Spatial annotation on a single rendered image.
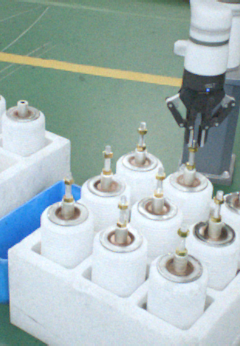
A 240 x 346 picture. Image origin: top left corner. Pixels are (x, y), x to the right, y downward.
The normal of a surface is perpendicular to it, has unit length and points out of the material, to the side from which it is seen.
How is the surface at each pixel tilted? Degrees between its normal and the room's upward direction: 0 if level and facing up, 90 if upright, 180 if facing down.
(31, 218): 88
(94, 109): 0
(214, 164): 90
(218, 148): 90
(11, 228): 88
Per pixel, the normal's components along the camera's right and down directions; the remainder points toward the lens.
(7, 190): 0.82, 0.33
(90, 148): 0.05, -0.85
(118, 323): -0.58, 0.40
